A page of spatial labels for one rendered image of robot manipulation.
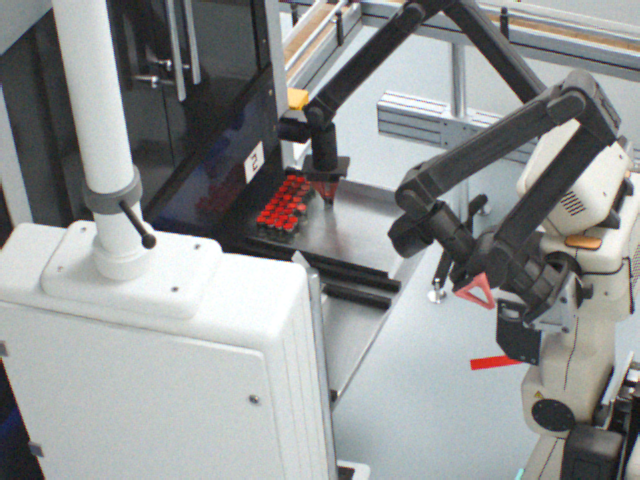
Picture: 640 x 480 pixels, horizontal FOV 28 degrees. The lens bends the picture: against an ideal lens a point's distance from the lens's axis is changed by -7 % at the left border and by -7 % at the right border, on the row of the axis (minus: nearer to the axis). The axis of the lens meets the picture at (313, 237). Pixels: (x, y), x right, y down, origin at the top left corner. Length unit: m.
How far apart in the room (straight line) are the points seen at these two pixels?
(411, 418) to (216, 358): 1.95
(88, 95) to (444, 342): 2.42
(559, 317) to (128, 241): 0.89
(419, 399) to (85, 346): 1.98
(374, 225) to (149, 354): 1.19
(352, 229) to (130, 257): 1.20
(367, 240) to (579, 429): 0.68
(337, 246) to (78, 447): 1.01
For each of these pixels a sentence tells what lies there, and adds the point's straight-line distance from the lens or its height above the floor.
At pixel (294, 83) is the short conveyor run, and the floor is 0.93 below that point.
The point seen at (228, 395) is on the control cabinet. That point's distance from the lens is 1.94.
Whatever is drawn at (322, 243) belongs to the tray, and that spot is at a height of 0.88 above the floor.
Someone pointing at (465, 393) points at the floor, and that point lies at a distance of 3.85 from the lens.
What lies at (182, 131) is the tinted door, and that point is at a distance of 2.70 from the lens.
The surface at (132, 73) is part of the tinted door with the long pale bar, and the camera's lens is 2.47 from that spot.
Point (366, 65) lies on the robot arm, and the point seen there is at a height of 1.31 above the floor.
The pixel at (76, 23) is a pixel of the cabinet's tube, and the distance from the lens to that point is 1.68.
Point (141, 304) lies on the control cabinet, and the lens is 1.89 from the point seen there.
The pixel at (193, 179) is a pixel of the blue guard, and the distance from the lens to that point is 2.77.
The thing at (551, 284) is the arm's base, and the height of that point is 1.22.
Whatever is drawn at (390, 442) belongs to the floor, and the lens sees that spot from 3.73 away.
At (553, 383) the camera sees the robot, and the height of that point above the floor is 0.83.
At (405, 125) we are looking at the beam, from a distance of 4.01.
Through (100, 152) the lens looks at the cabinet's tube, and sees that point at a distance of 1.79.
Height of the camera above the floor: 2.84
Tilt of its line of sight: 40 degrees down
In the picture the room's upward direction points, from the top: 6 degrees counter-clockwise
